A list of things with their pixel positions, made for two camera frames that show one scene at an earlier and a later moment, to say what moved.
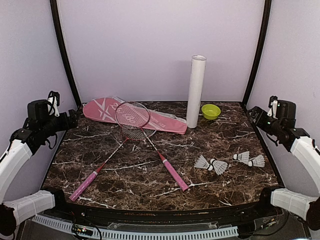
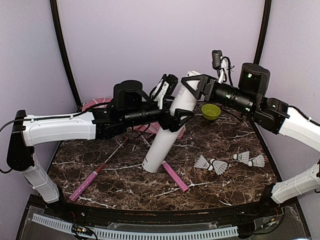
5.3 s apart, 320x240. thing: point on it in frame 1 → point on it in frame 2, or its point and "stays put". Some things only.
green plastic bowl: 210,112 stays put
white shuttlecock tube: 196,90 → 185,99
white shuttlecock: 259,161 stays put
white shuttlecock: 202,163 stays put
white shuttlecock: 243,156 stays put
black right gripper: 257,110 → 205,80
